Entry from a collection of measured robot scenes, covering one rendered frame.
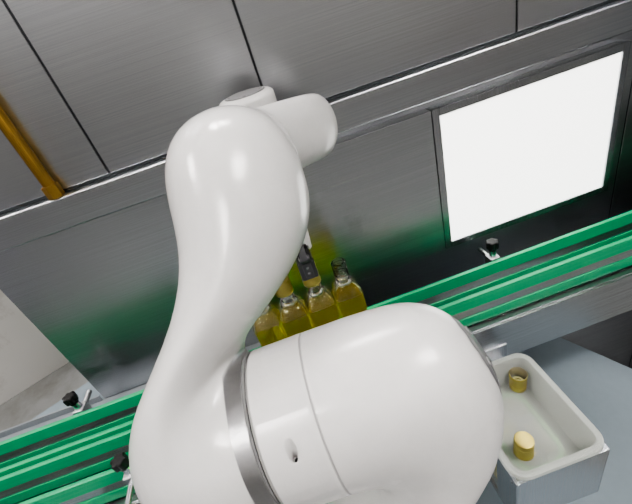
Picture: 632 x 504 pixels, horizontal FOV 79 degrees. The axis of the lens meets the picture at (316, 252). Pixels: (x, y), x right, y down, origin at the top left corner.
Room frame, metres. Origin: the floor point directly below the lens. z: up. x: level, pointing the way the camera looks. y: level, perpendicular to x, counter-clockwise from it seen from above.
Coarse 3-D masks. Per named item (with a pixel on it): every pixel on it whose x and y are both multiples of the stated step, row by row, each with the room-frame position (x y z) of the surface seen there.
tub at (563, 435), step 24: (504, 360) 0.50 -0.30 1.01; (528, 360) 0.48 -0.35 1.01; (504, 384) 0.49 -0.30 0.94; (528, 384) 0.47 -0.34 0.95; (552, 384) 0.41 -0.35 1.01; (504, 408) 0.44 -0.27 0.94; (528, 408) 0.42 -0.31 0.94; (552, 408) 0.40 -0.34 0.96; (576, 408) 0.36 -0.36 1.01; (504, 432) 0.39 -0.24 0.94; (528, 432) 0.38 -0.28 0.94; (552, 432) 0.37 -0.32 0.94; (576, 432) 0.34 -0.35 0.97; (504, 456) 0.32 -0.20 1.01; (552, 456) 0.33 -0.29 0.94; (576, 456) 0.29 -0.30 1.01
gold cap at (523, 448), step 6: (522, 432) 0.36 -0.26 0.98; (516, 438) 0.36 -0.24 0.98; (522, 438) 0.35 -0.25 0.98; (528, 438) 0.35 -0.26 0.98; (516, 444) 0.35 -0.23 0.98; (522, 444) 0.34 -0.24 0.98; (528, 444) 0.34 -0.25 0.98; (534, 444) 0.34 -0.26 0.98; (516, 450) 0.35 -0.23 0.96; (522, 450) 0.34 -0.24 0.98; (528, 450) 0.33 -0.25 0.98; (516, 456) 0.35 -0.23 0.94; (522, 456) 0.34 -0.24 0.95; (528, 456) 0.33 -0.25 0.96
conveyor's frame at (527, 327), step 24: (576, 288) 0.58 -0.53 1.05; (600, 288) 0.57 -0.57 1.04; (624, 288) 0.57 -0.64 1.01; (528, 312) 0.57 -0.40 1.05; (552, 312) 0.57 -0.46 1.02; (576, 312) 0.57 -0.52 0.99; (600, 312) 0.57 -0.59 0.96; (624, 312) 0.57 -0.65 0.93; (480, 336) 0.56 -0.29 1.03; (504, 336) 0.56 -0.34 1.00; (528, 336) 0.56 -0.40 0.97; (552, 336) 0.57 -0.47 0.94
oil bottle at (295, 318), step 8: (296, 296) 0.61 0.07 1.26; (280, 304) 0.60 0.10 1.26; (296, 304) 0.59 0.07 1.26; (304, 304) 0.60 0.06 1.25; (280, 312) 0.59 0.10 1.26; (288, 312) 0.58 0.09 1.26; (296, 312) 0.58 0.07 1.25; (304, 312) 0.58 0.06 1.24; (288, 320) 0.57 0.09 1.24; (296, 320) 0.57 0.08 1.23; (304, 320) 0.58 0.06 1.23; (288, 328) 0.57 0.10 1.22; (296, 328) 0.57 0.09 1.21; (304, 328) 0.57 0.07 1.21; (312, 328) 0.58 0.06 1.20; (288, 336) 0.58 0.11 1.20
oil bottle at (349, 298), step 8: (352, 280) 0.60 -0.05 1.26; (336, 288) 0.60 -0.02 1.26; (344, 288) 0.59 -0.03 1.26; (352, 288) 0.59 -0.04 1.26; (360, 288) 0.59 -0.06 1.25; (336, 296) 0.59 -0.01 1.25; (344, 296) 0.58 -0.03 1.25; (352, 296) 0.58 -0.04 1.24; (360, 296) 0.58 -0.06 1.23; (336, 304) 0.61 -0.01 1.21; (344, 304) 0.58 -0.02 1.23; (352, 304) 0.58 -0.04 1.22; (360, 304) 0.58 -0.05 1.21; (344, 312) 0.58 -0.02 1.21; (352, 312) 0.58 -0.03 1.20
